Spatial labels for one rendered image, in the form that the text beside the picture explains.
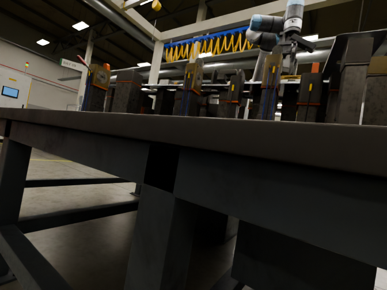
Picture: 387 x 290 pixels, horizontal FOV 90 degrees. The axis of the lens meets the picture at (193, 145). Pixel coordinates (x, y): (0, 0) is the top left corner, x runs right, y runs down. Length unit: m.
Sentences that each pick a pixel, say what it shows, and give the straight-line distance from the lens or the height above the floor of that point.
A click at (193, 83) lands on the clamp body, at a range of 0.91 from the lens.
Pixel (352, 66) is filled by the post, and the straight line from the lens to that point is 0.64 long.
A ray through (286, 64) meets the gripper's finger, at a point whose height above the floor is 1.11.
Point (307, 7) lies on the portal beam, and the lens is 4.33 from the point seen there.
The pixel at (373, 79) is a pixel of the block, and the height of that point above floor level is 0.98.
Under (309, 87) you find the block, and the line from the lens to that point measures 0.78.
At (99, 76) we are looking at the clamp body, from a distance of 1.34.
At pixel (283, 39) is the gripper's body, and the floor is 1.24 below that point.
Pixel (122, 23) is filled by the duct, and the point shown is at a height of 6.84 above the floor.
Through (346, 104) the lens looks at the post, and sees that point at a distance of 0.60.
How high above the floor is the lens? 0.66
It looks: 2 degrees up
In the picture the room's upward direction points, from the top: 9 degrees clockwise
